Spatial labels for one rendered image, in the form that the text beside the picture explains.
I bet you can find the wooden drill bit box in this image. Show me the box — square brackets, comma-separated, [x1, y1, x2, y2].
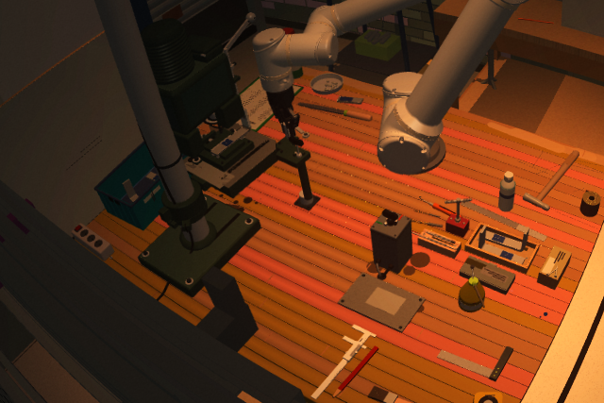
[416, 227, 463, 259]

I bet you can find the white power strip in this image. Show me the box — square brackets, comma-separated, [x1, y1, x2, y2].
[71, 223, 116, 261]

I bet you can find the green drill vice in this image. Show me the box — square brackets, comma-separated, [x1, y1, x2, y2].
[201, 131, 260, 169]

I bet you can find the grey bracket with blue label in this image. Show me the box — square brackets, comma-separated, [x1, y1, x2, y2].
[210, 135, 243, 156]
[477, 223, 530, 254]
[489, 246, 530, 266]

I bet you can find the teal crate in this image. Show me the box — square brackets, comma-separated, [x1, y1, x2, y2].
[93, 143, 167, 231]

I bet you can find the grey loading plate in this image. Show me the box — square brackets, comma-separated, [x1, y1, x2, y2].
[339, 272, 427, 333]

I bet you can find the small cardboard box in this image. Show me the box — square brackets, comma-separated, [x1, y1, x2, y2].
[537, 245, 574, 290]

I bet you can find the dark metal frame table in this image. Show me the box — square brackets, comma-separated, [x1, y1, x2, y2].
[322, 0, 441, 73]

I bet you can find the dark rectangular block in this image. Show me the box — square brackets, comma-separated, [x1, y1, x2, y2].
[201, 265, 260, 353]

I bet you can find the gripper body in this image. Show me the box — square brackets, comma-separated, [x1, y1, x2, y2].
[265, 87, 302, 126]

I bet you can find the green drill press body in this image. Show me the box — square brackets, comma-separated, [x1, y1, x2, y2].
[89, 0, 262, 299]

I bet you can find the steel try square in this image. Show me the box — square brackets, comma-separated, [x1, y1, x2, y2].
[436, 345, 515, 382]

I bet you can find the wooden handle hammer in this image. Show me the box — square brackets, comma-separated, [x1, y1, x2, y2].
[522, 149, 581, 212]

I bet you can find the dark flat brush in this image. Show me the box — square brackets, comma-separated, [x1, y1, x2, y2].
[367, 385, 400, 403]

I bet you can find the grey feed lever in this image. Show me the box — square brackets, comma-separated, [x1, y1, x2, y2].
[222, 12, 258, 55]

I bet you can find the grey bottle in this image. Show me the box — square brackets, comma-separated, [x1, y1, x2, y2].
[497, 170, 517, 212]

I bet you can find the green crate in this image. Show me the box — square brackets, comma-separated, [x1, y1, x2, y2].
[354, 28, 402, 62]

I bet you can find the grey drill table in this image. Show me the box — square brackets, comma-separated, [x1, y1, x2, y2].
[184, 127, 279, 198]

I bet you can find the dark grey control box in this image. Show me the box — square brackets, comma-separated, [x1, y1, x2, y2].
[369, 213, 414, 280]

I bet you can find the brown oil can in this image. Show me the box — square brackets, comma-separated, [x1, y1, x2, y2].
[457, 275, 488, 313]

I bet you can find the red base indicator stand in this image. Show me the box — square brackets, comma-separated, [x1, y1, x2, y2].
[444, 197, 474, 238]

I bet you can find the white caliper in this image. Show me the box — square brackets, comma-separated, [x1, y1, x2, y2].
[310, 324, 378, 400]

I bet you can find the dark grey flat case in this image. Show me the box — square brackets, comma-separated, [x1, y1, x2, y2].
[459, 255, 517, 294]

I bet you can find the red handle screwdriver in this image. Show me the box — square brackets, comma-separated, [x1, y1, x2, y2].
[416, 195, 457, 216]

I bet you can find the dark clamp head on post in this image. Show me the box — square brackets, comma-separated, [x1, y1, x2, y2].
[275, 136, 318, 211]

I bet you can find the file with wooden handle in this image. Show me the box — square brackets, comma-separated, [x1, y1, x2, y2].
[296, 100, 374, 122]

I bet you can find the dark cylinder roll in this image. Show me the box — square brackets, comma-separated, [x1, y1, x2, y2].
[579, 189, 602, 218]

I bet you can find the white instruction sheet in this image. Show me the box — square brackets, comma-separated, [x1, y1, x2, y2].
[237, 83, 305, 131]

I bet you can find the wooden workbench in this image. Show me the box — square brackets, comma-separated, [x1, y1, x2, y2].
[432, 0, 604, 91]

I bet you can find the wooden tray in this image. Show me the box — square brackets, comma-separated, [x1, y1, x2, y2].
[463, 222, 542, 273]

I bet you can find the steel ruler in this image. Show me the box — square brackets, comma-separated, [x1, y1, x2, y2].
[460, 199, 548, 243]

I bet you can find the grey round dish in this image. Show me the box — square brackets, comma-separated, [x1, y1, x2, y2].
[310, 72, 345, 95]

